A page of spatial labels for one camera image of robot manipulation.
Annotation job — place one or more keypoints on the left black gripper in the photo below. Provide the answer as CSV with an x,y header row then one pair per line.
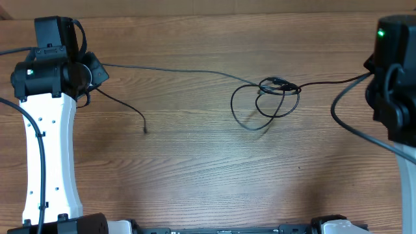
x,y
100,74

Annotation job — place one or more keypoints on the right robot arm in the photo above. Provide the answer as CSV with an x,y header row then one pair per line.
x,y
391,95

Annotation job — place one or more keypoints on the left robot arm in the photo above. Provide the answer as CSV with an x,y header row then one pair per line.
x,y
47,84

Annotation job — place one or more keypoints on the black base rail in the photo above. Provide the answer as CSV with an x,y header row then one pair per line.
x,y
281,229

